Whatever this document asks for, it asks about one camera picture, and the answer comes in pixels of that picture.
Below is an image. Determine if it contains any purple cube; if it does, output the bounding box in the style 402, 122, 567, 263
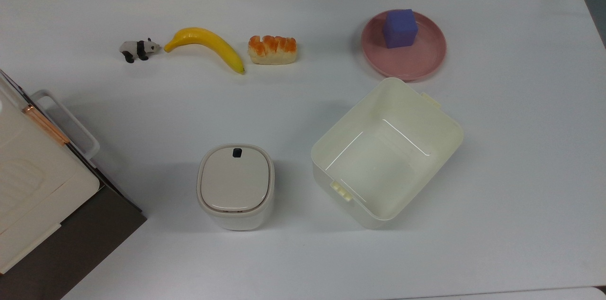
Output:
383, 9, 419, 49

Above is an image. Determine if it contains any pink plate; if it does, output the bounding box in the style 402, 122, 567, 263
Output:
361, 9, 447, 81

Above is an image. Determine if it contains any toy bread with orange glaze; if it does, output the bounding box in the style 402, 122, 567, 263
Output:
248, 35, 298, 65

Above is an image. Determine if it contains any yellow toy banana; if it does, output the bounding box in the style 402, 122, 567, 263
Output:
164, 27, 246, 74

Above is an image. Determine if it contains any toy panda figure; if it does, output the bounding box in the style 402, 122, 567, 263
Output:
119, 38, 161, 63

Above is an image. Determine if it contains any cream plastic bin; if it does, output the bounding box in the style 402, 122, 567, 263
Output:
311, 77, 464, 229

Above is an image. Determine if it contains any small beige trash can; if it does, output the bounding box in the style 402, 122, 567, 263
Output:
196, 143, 276, 231

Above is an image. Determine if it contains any orange latch strip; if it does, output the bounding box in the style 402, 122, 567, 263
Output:
22, 105, 71, 145

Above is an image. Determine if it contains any dark brown drawer cabinet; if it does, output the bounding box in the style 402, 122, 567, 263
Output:
0, 69, 147, 300

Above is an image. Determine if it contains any translucent white drawer handle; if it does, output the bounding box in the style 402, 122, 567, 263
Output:
29, 89, 100, 164

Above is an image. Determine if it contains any cream storage box with handles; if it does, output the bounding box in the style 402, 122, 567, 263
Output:
0, 71, 101, 274

